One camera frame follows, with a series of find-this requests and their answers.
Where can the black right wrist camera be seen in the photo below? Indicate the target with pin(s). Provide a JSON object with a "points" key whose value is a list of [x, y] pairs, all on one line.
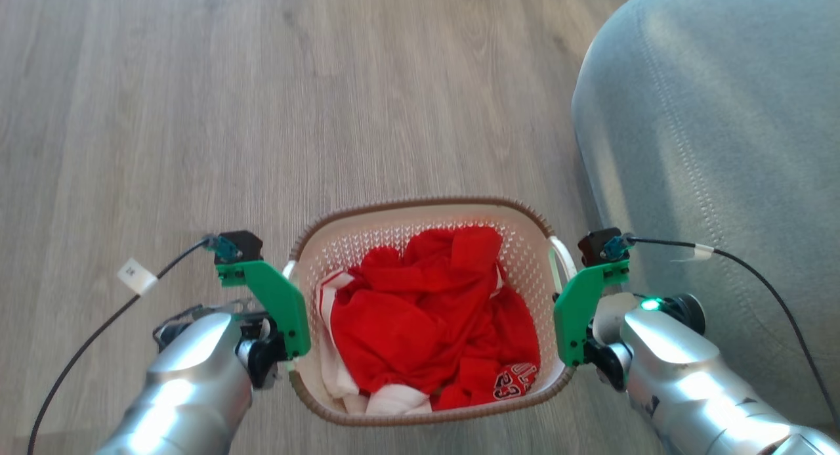
{"points": [[600, 245]]}

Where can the grey fabric sofa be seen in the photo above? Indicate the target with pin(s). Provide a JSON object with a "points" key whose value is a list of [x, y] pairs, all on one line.
{"points": [[722, 127]]}

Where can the white red-striped garment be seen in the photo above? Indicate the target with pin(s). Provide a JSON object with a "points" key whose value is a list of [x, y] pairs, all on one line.
{"points": [[394, 400]]}

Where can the white brown-rimmed laundry basket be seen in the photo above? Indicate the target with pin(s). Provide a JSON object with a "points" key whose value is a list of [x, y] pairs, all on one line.
{"points": [[420, 207]]}

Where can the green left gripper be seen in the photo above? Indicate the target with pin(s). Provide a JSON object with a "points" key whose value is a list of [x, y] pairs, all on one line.
{"points": [[282, 304]]}

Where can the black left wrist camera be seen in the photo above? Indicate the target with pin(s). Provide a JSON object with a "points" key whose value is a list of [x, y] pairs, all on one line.
{"points": [[239, 245]]}

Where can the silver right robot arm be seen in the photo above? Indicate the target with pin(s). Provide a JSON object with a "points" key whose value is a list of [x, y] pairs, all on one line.
{"points": [[682, 376]]}

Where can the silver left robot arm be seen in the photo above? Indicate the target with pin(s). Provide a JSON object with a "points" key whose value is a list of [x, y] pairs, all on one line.
{"points": [[190, 383]]}

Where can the red jersey garment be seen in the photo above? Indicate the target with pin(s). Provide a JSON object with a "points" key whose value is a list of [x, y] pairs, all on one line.
{"points": [[420, 310]]}

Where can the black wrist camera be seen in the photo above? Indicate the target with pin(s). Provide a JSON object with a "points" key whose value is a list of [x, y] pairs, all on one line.
{"points": [[239, 245], [600, 245]]}

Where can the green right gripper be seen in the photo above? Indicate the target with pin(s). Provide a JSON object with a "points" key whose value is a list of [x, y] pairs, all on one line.
{"points": [[574, 317]]}

